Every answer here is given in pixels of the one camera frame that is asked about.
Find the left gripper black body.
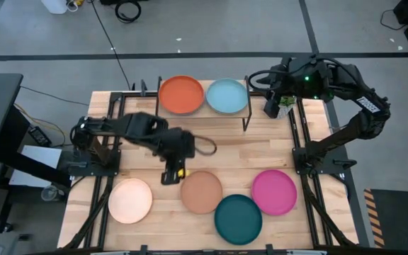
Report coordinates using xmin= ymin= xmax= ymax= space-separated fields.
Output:
xmin=153 ymin=129 xmax=196 ymax=163

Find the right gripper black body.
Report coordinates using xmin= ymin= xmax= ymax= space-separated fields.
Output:
xmin=264 ymin=56 xmax=299 ymax=95

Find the tan brown plate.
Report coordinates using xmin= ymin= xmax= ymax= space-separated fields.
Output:
xmin=180 ymin=170 xmax=224 ymax=215

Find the light teal plate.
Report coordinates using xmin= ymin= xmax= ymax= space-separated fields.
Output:
xmin=205 ymin=78 xmax=249 ymax=115

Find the cream plate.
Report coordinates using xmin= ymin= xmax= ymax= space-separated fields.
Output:
xmin=108 ymin=177 xmax=154 ymax=225

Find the orange plate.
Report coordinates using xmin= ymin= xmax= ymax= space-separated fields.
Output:
xmin=158 ymin=74 xmax=205 ymax=115

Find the magenta plate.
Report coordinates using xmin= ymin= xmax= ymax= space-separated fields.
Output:
xmin=251 ymin=169 xmax=298 ymax=217

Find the wooden shelf with black legs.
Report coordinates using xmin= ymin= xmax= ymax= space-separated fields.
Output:
xmin=155 ymin=75 xmax=254 ymax=132

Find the succulent in white patterned pot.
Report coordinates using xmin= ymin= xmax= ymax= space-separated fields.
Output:
xmin=276 ymin=94 xmax=297 ymax=120

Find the dark teal plate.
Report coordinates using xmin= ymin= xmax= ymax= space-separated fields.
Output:
xmin=213 ymin=193 xmax=264 ymax=246

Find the clear glass jar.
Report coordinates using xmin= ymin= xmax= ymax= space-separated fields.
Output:
xmin=40 ymin=184 xmax=65 ymax=202

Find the white sheet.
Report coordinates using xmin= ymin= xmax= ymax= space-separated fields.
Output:
xmin=8 ymin=144 xmax=63 ymax=188

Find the black power adapter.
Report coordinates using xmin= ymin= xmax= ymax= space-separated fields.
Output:
xmin=26 ymin=125 xmax=52 ymax=148

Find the black mat with hazard stripes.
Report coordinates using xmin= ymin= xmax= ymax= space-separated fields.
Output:
xmin=363 ymin=188 xmax=408 ymax=249

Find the white cylindrical container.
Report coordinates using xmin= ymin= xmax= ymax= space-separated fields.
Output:
xmin=40 ymin=0 xmax=69 ymax=15

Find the black aluminium table frame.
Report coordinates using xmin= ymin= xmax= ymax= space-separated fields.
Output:
xmin=62 ymin=83 xmax=359 ymax=255

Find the long black floor cable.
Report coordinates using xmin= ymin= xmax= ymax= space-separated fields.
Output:
xmin=89 ymin=0 xmax=134 ymax=91

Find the coiled black cable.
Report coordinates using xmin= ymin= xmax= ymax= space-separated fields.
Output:
xmin=114 ymin=0 xmax=142 ymax=24

